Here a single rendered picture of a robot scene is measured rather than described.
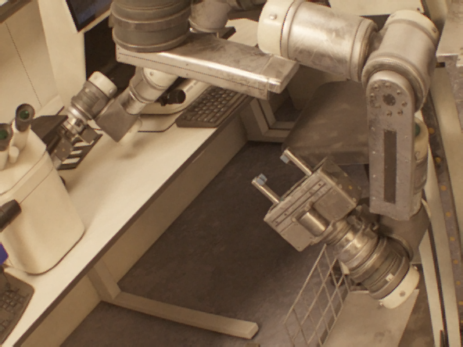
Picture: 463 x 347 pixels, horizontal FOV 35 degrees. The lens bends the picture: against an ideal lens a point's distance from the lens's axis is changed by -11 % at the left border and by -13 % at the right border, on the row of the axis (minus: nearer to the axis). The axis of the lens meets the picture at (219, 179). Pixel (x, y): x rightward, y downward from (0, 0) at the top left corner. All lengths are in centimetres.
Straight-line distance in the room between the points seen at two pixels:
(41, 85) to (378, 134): 179
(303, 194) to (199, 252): 178
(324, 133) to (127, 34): 126
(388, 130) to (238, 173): 228
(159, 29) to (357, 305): 102
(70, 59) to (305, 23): 134
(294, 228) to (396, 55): 36
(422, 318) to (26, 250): 94
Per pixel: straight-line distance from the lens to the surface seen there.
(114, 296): 283
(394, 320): 187
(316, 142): 232
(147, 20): 114
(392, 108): 101
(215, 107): 205
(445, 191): 134
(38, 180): 170
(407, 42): 103
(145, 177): 191
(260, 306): 258
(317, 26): 105
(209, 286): 276
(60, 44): 230
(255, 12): 128
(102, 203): 190
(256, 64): 115
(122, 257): 299
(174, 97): 203
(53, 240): 175
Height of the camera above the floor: 163
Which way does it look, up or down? 30 degrees down
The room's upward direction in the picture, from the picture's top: 23 degrees counter-clockwise
